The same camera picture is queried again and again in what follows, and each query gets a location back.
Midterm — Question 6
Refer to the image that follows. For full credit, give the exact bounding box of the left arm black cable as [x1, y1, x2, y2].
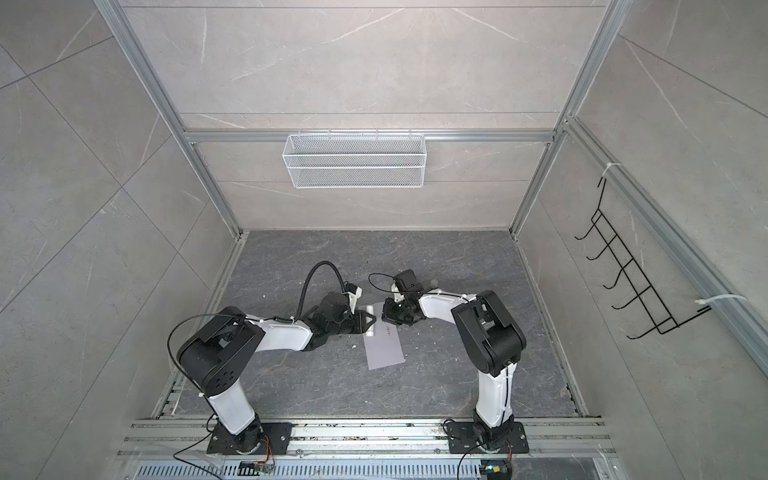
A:
[293, 260, 349, 322]

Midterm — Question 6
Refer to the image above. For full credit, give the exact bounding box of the grey purple envelope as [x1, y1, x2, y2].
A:
[364, 302, 405, 370]

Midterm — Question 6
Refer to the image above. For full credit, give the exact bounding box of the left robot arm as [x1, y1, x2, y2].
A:
[171, 306, 376, 444]

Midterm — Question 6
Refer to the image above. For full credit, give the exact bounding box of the aluminium rail frame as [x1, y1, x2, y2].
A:
[116, 417, 617, 460]

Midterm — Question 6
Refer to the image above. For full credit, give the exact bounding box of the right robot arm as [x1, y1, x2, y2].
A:
[382, 289, 527, 450]

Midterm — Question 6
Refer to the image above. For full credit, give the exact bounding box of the white vented cable duct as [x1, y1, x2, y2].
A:
[134, 459, 483, 479]

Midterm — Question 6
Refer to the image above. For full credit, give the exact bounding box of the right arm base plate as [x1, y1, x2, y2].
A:
[441, 419, 530, 454]

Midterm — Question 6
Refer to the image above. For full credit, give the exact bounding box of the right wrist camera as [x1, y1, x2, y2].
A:
[392, 269, 424, 302]

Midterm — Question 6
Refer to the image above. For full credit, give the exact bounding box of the black wire hook rack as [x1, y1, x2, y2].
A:
[574, 178, 712, 341]

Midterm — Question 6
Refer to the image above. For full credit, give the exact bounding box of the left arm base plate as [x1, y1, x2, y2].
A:
[206, 422, 293, 456]

